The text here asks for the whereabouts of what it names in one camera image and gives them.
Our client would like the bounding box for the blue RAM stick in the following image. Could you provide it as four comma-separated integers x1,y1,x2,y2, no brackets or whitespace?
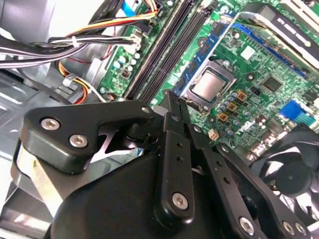
174,14,231,97

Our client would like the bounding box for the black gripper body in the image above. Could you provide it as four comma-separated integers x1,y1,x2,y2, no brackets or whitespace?
43,149,265,239

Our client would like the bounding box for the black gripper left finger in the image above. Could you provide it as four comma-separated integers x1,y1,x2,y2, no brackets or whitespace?
11,92,196,226

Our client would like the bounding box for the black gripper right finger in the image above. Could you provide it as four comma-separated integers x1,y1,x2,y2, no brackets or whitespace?
178,98,314,239

